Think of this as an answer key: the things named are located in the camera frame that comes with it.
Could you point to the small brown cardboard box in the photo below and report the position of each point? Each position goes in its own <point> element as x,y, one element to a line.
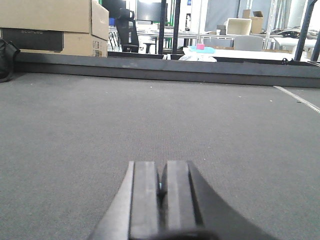
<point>256,20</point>

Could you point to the light blue tray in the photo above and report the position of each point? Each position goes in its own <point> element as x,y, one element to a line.
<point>206,50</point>

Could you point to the black fabric bag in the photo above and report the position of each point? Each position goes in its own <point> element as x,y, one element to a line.
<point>8,54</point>

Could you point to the lower cardboard box black label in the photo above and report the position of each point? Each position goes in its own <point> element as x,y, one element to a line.
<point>56,42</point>

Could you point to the dark blue angled post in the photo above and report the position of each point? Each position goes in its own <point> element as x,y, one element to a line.
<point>304,29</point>

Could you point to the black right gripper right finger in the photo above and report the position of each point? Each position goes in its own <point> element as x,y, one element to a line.
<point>191,204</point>

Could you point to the dark computer monitor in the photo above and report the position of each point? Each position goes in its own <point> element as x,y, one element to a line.
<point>148,11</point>

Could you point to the white table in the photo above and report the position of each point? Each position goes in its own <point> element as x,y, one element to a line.
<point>240,54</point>

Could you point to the dark conveyor side rail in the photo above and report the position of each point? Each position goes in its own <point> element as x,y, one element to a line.
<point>236,71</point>

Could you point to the pink block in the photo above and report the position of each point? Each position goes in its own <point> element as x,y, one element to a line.
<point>200,46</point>

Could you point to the upper cardboard box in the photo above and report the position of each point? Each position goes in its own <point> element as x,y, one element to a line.
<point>74,16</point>

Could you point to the grey chair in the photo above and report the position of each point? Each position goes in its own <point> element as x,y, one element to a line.
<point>248,43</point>

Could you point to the black vertical post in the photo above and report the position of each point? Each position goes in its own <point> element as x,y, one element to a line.
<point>163,9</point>
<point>176,26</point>

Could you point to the black office chair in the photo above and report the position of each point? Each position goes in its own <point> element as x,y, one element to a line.
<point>127,31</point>

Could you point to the beige open box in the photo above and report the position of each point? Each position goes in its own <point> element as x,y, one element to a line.
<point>238,26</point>

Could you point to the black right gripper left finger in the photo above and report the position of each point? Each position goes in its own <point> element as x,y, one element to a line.
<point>134,211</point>

